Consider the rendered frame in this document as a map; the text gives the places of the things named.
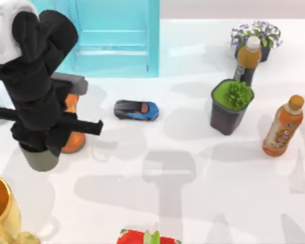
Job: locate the grey cylinder cup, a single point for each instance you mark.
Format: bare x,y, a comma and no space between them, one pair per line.
39,160

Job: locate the golden trophy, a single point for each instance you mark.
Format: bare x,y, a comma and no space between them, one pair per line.
3,216

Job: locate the blue and black toy car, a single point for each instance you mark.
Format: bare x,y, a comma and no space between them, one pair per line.
139,110

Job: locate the light blue rack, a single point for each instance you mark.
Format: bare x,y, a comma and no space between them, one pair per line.
111,38

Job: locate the red pot with green plant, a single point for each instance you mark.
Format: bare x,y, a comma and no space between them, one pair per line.
134,237

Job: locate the black pot with green plant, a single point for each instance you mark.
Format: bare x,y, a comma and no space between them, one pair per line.
226,114

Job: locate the brown bottle with white cap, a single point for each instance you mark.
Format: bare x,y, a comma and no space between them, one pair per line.
247,56

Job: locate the orange bottle with orange cap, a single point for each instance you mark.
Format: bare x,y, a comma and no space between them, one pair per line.
282,129

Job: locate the black pot with purple flowers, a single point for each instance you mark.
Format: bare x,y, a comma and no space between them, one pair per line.
265,33

